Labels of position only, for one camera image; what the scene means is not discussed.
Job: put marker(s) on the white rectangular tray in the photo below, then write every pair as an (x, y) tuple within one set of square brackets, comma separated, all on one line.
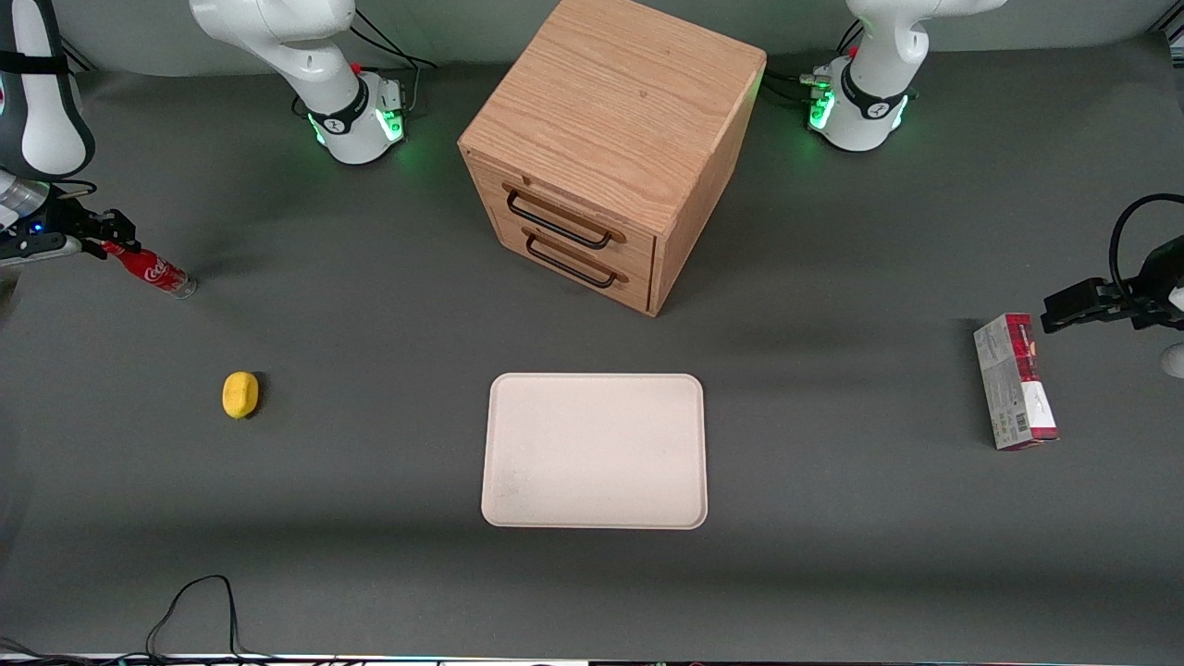
[(594, 451)]

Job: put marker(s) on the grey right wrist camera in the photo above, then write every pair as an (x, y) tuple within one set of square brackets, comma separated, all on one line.
[(42, 248)]

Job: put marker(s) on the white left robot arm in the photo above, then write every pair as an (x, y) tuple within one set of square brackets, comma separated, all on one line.
[(874, 92)]

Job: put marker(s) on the yellow lemon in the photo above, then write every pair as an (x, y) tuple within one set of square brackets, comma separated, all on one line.
[(240, 395)]

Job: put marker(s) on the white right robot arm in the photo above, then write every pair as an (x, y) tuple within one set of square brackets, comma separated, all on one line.
[(277, 37)]

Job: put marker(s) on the red plaid carton box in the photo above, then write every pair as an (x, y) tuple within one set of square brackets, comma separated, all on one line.
[(1015, 388)]

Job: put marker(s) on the wooden drawer cabinet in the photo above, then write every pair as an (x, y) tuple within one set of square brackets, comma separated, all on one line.
[(610, 102)]

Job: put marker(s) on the small red coke bottle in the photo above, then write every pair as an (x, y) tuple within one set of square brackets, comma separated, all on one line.
[(157, 271)]

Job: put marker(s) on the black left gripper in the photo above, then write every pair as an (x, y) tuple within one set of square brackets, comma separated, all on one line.
[(1150, 292)]

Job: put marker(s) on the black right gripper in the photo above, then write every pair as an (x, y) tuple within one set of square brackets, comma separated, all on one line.
[(65, 223)]

